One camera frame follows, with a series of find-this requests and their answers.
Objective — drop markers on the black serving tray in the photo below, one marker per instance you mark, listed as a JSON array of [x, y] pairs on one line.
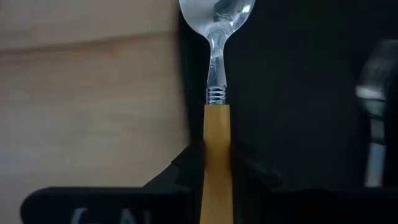
[[295, 93]]

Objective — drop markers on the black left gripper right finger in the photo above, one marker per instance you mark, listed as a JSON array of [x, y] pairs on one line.
[[248, 177]]

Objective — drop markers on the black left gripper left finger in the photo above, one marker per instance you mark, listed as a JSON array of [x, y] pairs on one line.
[[186, 180]]

